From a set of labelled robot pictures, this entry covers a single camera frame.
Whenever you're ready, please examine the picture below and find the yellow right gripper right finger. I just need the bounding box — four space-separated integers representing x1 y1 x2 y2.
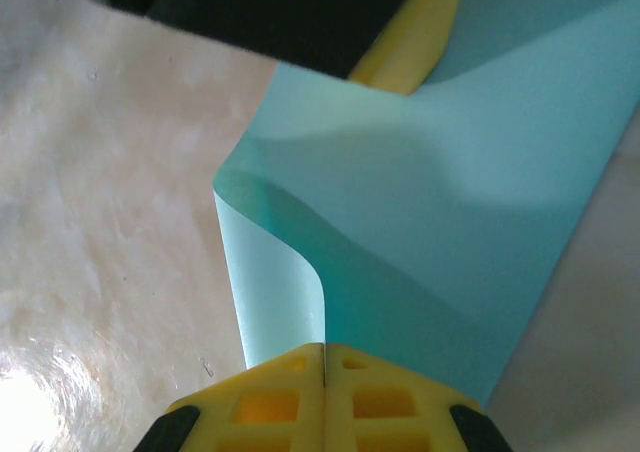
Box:
324 342 511 452

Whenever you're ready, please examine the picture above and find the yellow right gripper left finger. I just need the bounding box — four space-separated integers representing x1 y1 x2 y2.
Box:
142 342 326 452

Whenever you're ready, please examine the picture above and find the light blue paper sheet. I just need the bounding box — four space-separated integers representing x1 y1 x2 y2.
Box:
212 0 640 408

